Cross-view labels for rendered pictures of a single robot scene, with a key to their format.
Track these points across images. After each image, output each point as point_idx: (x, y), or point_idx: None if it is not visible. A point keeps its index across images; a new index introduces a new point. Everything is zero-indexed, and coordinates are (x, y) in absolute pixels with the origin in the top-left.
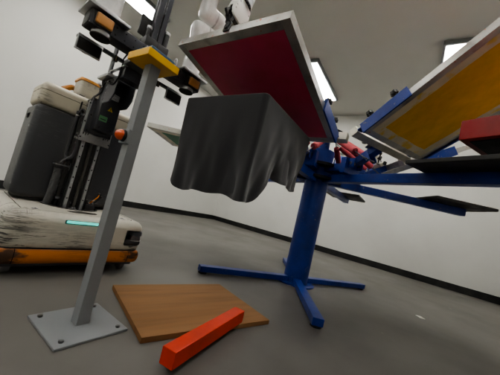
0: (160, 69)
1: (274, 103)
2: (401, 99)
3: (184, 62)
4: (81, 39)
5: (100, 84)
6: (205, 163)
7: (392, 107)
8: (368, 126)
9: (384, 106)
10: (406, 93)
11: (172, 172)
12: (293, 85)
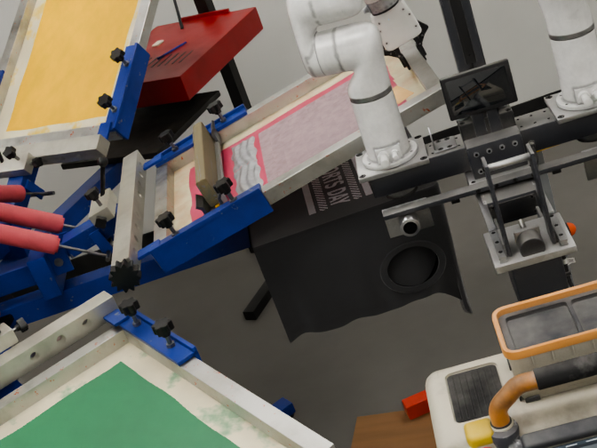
0: None
1: None
2: (143, 65)
3: (404, 128)
4: None
5: (568, 260)
6: None
7: (140, 81)
8: (130, 125)
9: (130, 83)
10: (144, 53)
11: (468, 303)
12: (309, 100)
